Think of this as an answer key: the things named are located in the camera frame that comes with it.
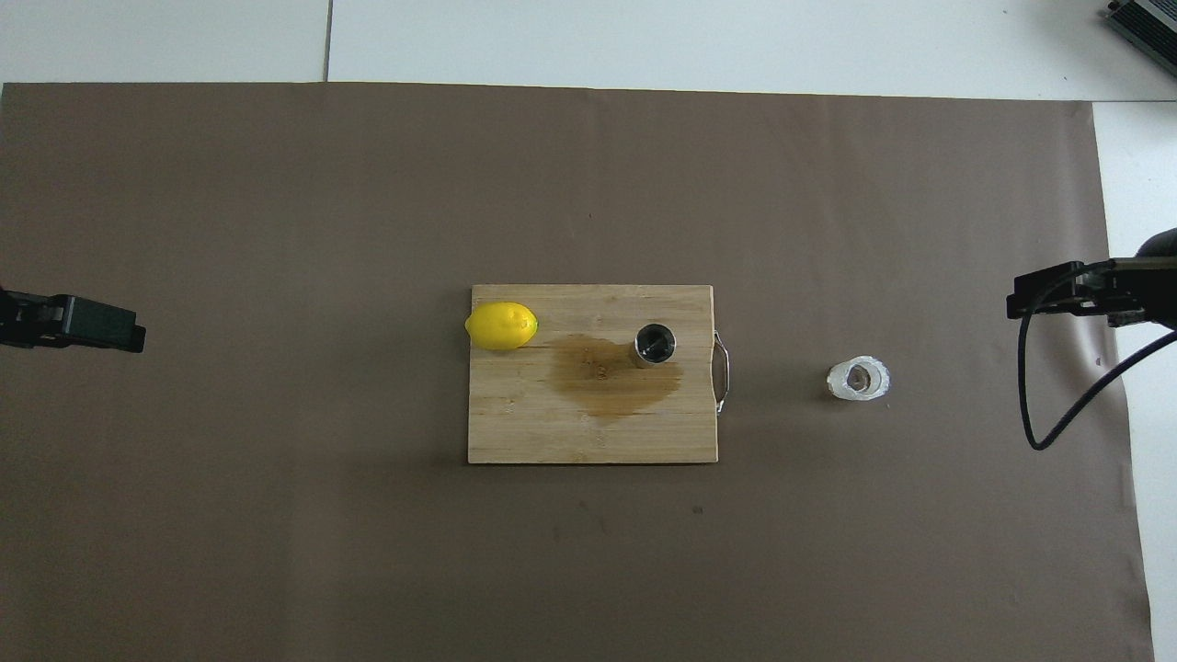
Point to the yellow lemon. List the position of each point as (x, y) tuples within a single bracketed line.
[(501, 326)]

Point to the small white ribbed cup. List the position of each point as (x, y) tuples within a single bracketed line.
[(841, 384)]

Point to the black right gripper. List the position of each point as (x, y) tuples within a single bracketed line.
[(1154, 285)]

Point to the grey ribbed metal box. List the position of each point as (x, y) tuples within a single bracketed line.
[(1149, 18)]

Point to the steel jigger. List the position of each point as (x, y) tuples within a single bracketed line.
[(654, 343)]

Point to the wooden cutting board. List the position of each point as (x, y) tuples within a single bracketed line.
[(598, 432)]

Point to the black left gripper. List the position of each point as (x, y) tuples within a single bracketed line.
[(28, 320)]

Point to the brown paper table mat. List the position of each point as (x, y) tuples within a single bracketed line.
[(276, 230)]

